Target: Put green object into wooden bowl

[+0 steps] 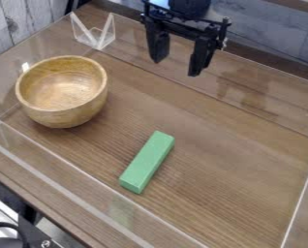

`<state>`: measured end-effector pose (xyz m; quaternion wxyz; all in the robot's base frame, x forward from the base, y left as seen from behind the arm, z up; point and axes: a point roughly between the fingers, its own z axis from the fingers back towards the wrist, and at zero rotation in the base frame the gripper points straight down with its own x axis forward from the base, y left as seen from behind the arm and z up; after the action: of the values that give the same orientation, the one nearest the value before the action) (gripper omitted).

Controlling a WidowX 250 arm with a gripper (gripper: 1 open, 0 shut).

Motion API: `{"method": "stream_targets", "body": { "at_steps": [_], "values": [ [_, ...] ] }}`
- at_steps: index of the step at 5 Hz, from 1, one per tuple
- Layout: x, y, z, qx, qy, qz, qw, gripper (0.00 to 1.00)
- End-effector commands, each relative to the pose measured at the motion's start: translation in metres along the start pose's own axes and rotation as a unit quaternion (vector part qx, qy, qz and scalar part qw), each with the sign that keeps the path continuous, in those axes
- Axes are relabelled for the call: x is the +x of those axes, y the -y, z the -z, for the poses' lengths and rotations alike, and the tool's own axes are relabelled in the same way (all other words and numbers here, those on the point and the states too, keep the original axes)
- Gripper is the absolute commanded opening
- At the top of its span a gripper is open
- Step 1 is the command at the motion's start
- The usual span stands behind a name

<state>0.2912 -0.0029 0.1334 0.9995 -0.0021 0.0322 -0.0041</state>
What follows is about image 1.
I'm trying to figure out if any wooden bowl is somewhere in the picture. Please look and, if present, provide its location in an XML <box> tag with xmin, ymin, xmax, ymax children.
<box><xmin>15</xmin><ymin>55</ymin><xmax>109</xmax><ymax>128</ymax></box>

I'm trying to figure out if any clear acrylic corner bracket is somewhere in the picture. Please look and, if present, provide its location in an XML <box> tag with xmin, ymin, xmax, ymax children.
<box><xmin>69</xmin><ymin>13</ymin><xmax>115</xmax><ymax>50</ymax></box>

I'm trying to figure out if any black cable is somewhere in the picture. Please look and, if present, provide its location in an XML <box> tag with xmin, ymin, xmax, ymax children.
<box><xmin>0</xmin><ymin>221</ymin><xmax>28</xmax><ymax>248</ymax></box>

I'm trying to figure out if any green rectangular block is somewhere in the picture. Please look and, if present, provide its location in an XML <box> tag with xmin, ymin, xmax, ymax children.
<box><xmin>119</xmin><ymin>131</ymin><xmax>175</xmax><ymax>194</ymax></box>

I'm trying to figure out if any clear acrylic enclosure wall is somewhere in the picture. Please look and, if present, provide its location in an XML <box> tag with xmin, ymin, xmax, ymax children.
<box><xmin>0</xmin><ymin>120</ymin><xmax>208</xmax><ymax>248</ymax></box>

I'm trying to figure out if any black metal table bracket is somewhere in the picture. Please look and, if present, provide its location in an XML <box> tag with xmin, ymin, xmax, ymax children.
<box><xmin>19</xmin><ymin>205</ymin><xmax>55</xmax><ymax>248</ymax></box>

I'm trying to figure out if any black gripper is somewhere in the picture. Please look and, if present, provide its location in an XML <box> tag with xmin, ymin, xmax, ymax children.
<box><xmin>141</xmin><ymin>0</ymin><xmax>232</xmax><ymax>77</ymax></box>

